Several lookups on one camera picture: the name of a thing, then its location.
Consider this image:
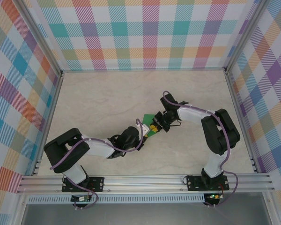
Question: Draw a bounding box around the green square paper sheet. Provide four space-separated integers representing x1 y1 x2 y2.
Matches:
141 114 160 138

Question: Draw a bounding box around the grey metal panel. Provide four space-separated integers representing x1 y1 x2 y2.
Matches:
21 202 272 225

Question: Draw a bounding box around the left small circuit board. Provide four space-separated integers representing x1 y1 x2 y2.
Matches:
71 195 92 203

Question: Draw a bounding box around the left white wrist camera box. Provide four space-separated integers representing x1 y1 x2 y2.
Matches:
137 123 150 138

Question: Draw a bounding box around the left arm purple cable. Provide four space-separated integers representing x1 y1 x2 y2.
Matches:
49 118 148 210

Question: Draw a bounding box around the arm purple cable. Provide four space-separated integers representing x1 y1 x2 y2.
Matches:
163 90 239 209
49 118 148 210

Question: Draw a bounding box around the wide aluminium mounting rail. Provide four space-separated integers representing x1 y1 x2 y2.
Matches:
16 172 276 194

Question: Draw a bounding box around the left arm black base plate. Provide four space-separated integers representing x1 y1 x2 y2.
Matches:
61 177 105 193

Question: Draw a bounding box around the thin aluminium rear rail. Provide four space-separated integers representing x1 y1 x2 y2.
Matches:
60 67 227 74

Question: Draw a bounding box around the slotted grey cable duct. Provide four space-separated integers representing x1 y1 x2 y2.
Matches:
25 193 206 204

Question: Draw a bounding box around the thin red black wire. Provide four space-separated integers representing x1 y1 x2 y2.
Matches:
85 182 96 200
219 181 227 197

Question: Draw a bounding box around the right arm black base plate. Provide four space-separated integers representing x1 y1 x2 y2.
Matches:
186 175 230 192

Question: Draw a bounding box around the aluminium side floor rail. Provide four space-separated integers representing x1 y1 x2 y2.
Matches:
224 70 260 173
32 72 64 176

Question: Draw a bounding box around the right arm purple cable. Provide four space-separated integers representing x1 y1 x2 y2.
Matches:
163 90 239 209

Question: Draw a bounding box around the aluminium corner post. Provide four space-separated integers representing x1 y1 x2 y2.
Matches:
223 0 271 75
15 0 64 78

